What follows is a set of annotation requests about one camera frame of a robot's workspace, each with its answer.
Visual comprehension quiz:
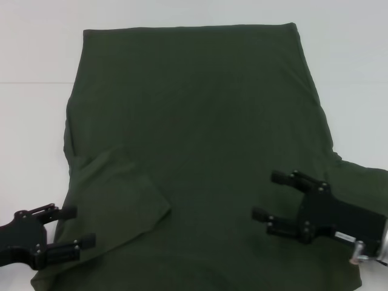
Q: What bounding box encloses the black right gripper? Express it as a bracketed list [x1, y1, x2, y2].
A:
[252, 170, 386, 255]

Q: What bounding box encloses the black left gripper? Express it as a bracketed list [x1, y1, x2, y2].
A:
[0, 203, 97, 271]

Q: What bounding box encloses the dark green shirt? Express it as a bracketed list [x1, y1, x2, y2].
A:
[30, 22, 388, 291]

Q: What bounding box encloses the right arm plug with cable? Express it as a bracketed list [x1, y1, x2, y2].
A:
[348, 240, 377, 267]

